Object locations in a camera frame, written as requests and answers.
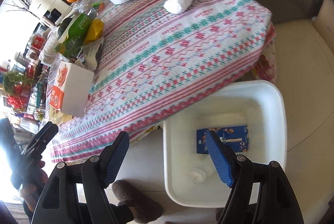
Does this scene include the white orange fries carton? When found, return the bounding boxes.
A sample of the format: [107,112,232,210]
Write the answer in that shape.
[49,61,94,118]

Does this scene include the black wire rack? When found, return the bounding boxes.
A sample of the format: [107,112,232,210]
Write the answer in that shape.
[5,40,49,123]

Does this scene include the green snack bag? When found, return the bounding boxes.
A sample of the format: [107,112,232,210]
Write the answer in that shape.
[55,13,92,59]

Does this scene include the patterned tablecloth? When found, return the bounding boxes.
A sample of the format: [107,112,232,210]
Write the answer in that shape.
[50,0,276,162]

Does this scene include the person's left hand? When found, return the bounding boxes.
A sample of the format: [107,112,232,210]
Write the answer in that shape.
[19,160,48,212]

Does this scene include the white snack packet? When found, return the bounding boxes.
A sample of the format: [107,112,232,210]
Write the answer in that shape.
[75,37,104,72]

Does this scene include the red label spice jar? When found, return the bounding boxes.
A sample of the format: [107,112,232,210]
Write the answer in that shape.
[29,34,46,52]

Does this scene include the glass jar with tomatoes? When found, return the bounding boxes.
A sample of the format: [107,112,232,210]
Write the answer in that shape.
[73,0,107,20]

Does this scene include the blue milk carton box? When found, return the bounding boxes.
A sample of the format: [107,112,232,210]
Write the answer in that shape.
[196,126,249,154]

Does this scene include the dried twig branches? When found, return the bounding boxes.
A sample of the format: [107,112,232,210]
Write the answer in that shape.
[1,0,38,18]

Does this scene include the yellow snack wrapper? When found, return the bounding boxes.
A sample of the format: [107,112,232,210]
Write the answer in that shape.
[49,106,72,126]

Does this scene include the white plastic trash bin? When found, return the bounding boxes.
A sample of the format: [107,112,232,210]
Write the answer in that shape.
[163,81,287,208]

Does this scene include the cream air fryer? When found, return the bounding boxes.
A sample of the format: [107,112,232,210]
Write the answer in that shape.
[29,0,71,27]

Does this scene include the white yogurt bottle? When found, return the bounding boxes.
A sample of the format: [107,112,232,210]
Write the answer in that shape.
[189,167,212,184]

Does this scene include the brown slipper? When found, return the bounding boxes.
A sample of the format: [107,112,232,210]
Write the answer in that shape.
[111,180,164,223]

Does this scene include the white dotted cloth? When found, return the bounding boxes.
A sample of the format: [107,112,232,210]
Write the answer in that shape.
[38,27,60,66]

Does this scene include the green leafy vegetable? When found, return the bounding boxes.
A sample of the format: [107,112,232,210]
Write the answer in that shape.
[3,71,33,94]

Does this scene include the dark green squash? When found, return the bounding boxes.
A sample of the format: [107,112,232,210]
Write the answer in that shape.
[58,17,72,37]

